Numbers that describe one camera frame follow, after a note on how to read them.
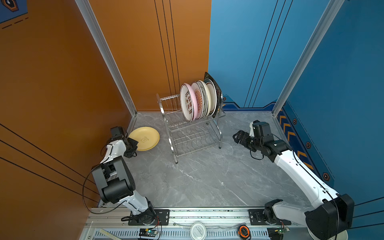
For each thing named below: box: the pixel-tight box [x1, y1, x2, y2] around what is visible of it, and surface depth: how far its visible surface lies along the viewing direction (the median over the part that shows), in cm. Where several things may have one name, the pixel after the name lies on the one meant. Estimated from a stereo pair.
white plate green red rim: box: [203, 78, 218, 117], surface depth 73 cm
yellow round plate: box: [128, 126, 160, 151], surface depth 99 cm
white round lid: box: [190, 222, 207, 240], surface depth 66 cm
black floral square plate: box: [204, 72, 222, 118], surface depth 72 cm
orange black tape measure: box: [238, 225, 252, 240], surface depth 68 cm
